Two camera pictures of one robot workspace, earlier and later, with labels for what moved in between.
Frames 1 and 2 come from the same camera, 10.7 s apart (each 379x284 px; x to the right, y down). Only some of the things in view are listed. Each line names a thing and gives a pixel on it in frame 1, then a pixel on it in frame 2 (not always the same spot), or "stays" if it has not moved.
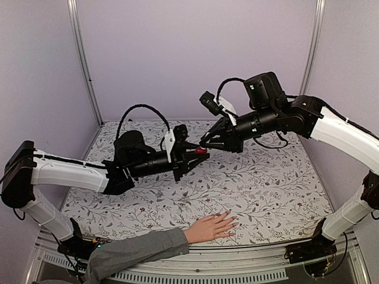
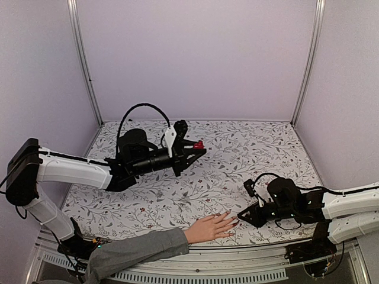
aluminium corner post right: (314, 49) stays
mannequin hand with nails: (209, 228) stays
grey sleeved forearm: (107, 260) stays
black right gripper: (231, 142) -> (254, 219)
